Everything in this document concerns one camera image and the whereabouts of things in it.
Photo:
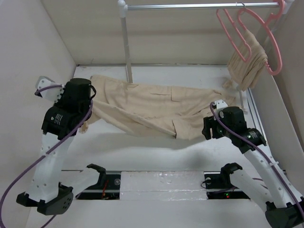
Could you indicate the pink hanger with trousers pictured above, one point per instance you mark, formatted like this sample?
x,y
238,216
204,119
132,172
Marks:
x,y
270,35

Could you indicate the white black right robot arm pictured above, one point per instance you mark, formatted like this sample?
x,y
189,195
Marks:
x,y
281,202

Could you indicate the beige trousers hung on hanger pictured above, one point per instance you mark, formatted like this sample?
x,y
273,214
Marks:
x,y
247,74

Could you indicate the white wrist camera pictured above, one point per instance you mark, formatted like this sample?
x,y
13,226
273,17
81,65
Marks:
x,y
219,105
49,89

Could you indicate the beige cargo trousers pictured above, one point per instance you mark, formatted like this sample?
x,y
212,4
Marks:
x,y
152,110

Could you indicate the silver clothes rack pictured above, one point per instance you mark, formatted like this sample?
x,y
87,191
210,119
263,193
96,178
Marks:
x,y
188,33

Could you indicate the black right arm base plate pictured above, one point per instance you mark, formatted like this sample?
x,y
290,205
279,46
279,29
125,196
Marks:
x,y
217,187

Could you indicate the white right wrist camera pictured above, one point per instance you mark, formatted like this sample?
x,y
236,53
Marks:
x,y
219,105

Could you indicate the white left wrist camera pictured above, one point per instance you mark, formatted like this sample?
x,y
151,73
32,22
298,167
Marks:
x,y
49,89

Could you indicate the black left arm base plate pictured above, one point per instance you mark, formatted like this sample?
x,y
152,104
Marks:
x,y
109,190

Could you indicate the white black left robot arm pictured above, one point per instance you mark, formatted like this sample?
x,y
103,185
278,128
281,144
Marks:
x,y
72,106

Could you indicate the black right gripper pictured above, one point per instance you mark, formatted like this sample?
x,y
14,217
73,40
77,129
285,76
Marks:
x,y
210,122

